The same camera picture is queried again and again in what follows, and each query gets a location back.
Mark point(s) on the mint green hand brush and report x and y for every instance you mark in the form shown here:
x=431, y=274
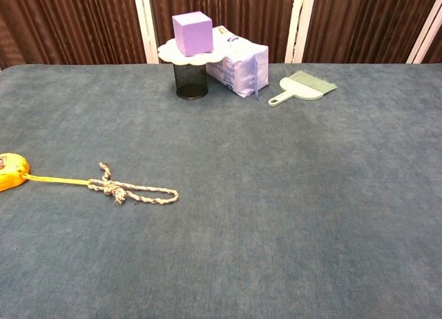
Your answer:
x=300, y=87

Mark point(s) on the yellow tape measure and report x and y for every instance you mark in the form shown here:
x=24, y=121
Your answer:
x=10, y=174

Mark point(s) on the pale blue tissue pack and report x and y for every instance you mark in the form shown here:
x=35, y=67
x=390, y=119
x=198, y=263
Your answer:
x=241, y=67

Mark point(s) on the black mesh pen cup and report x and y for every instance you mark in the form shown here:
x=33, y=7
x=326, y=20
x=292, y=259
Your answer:
x=190, y=80

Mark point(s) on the blue table cloth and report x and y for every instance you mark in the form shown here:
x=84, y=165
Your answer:
x=241, y=194

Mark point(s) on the brown pleated screen panel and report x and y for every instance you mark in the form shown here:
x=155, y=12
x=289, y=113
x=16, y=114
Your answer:
x=241, y=8
x=69, y=22
x=362, y=22
x=435, y=51

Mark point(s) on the white scalloped plate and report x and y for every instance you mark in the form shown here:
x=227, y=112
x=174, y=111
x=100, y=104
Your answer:
x=172, y=55

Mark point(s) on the purple cube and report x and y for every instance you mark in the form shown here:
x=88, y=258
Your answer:
x=193, y=32

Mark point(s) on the white screen frame post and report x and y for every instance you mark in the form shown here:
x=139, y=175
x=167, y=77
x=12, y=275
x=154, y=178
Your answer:
x=298, y=25
x=424, y=36
x=145, y=25

